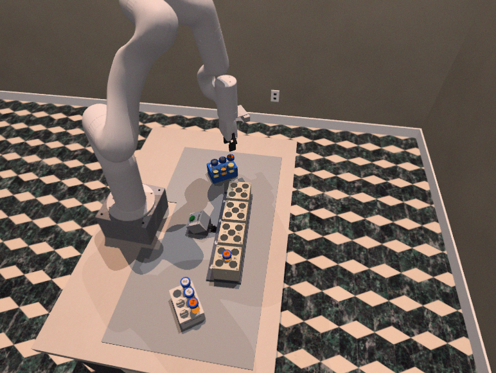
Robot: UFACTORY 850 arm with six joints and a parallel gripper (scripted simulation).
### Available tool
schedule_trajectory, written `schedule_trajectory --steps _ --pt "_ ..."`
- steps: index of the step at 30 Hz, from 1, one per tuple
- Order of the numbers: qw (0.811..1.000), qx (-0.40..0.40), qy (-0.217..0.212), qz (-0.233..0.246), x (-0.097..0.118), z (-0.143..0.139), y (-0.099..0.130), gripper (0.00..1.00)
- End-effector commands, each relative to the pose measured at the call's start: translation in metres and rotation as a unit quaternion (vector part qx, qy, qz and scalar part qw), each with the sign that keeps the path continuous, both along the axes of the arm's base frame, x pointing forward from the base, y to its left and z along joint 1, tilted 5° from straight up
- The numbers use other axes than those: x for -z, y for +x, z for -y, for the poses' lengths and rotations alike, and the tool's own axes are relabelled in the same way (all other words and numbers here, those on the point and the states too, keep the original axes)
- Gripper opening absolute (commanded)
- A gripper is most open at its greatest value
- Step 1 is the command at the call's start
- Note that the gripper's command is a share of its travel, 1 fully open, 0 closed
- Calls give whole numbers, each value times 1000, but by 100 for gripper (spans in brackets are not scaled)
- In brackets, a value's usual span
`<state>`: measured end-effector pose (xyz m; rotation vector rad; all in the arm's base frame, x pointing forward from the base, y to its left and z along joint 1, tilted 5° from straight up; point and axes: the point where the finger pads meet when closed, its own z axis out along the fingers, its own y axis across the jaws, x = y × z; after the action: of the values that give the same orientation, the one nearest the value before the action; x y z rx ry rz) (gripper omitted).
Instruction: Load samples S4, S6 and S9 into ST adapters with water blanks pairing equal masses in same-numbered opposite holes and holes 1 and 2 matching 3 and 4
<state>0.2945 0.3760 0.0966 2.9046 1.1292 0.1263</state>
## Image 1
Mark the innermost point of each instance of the blue tube rack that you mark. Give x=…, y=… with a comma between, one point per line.
x=224, y=177

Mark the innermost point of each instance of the grey tube rack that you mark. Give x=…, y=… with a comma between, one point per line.
x=185, y=316

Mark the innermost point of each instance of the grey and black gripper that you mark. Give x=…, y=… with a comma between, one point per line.
x=228, y=128

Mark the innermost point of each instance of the grey bench mat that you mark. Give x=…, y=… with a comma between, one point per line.
x=145, y=317

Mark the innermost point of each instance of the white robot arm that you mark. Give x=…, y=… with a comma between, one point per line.
x=114, y=128

